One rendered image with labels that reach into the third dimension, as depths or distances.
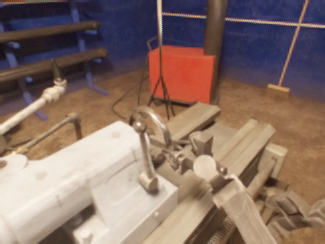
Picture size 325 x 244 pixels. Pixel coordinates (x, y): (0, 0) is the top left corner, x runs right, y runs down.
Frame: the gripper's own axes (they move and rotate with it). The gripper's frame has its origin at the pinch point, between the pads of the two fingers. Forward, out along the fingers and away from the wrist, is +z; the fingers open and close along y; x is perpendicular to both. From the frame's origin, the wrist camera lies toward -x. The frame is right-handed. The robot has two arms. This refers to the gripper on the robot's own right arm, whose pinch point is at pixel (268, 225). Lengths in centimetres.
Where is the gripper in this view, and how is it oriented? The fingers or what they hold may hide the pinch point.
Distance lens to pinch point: 112.5
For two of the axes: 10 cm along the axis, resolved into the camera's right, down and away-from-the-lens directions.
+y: -7.3, 3.8, -5.7
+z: -3.2, 5.3, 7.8
